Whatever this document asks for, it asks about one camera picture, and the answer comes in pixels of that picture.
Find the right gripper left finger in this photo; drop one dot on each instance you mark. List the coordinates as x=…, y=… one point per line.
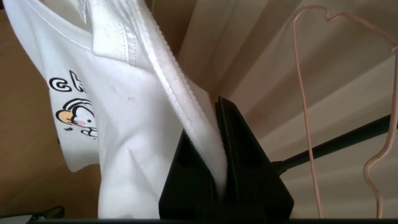
x=186, y=193

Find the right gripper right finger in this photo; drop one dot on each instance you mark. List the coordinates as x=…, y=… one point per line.
x=255, y=186

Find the white garment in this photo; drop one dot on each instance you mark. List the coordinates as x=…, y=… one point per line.
x=133, y=124

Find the pink clothes hanger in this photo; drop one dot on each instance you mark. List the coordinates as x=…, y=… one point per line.
x=306, y=118

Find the black clothes rack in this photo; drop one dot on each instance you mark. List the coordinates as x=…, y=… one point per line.
x=342, y=140

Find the beige curtain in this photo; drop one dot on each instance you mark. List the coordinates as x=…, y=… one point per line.
x=342, y=93

